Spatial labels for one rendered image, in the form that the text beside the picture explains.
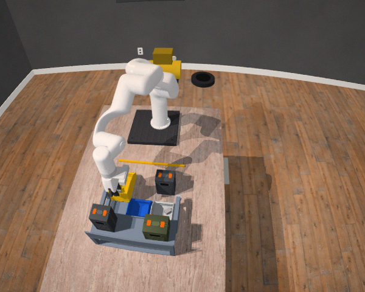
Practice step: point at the olive green case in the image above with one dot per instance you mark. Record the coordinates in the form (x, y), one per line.
(155, 227)

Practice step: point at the dark grey case with orange latches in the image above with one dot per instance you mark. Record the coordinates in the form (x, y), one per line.
(103, 217)

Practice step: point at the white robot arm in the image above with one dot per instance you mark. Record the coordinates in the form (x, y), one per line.
(142, 77)

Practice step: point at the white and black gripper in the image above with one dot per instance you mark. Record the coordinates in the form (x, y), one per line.
(111, 184)

